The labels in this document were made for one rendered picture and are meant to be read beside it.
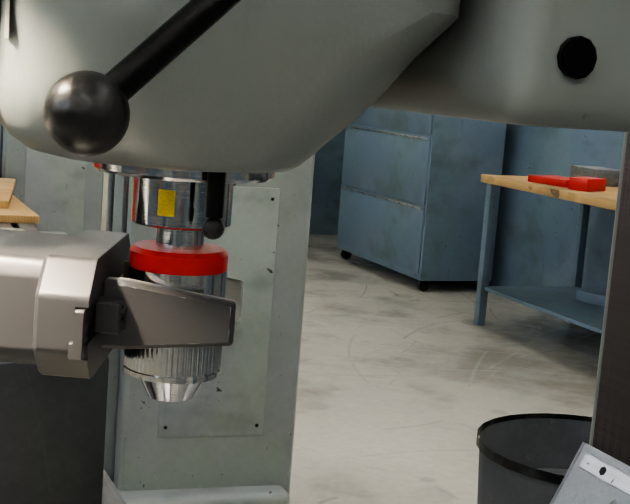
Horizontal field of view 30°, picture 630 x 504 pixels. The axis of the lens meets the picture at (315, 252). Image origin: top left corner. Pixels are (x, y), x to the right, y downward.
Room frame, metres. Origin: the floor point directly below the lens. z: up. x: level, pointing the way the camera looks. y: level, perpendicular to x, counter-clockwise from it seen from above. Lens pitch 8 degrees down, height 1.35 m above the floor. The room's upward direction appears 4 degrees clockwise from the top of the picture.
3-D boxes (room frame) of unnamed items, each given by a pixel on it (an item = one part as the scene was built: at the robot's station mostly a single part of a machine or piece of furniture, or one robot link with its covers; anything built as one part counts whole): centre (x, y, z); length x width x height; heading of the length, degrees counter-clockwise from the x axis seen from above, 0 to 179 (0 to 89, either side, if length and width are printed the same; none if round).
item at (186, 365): (0.56, 0.06, 1.23); 0.05 x 0.05 x 0.05
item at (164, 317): (0.53, 0.07, 1.24); 0.06 x 0.02 x 0.03; 91
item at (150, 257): (0.56, 0.06, 1.26); 0.05 x 0.05 x 0.01
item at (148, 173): (0.56, 0.06, 1.31); 0.09 x 0.09 x 0.01
